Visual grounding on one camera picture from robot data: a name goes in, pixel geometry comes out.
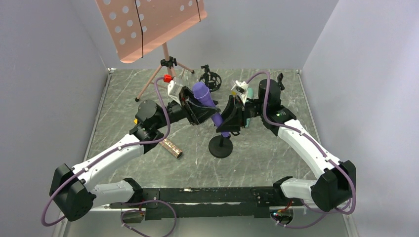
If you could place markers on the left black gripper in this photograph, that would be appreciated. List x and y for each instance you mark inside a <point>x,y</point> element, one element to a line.
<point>188,106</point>

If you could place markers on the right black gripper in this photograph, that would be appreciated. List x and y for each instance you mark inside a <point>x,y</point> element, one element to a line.
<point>240,111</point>

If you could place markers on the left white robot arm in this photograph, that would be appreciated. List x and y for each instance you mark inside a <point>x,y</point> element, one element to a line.
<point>77,189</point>

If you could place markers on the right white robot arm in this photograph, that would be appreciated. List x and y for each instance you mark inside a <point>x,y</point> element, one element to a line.
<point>334,186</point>

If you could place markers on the black round-base mic stand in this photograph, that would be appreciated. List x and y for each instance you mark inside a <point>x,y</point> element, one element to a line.
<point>220,146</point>

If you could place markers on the pink music stand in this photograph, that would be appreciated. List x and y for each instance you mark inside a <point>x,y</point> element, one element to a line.
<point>137,27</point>

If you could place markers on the teal microphone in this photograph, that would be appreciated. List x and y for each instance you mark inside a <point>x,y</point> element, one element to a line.
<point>248,100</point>

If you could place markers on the glitter silver microphone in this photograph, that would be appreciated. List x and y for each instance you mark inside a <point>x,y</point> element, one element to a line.
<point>171,148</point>

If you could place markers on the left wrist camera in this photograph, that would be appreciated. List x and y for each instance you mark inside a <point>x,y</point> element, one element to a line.
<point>174,87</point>

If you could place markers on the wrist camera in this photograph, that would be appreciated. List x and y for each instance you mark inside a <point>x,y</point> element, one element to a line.
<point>174,87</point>
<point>241,88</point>

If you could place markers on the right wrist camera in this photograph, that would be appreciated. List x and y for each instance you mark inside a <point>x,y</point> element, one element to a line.
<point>241,88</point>

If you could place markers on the black tripod shock mount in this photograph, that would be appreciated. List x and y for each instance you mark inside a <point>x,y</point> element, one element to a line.
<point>211,79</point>

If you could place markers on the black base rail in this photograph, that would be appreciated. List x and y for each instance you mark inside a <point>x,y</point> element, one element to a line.
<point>159,203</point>

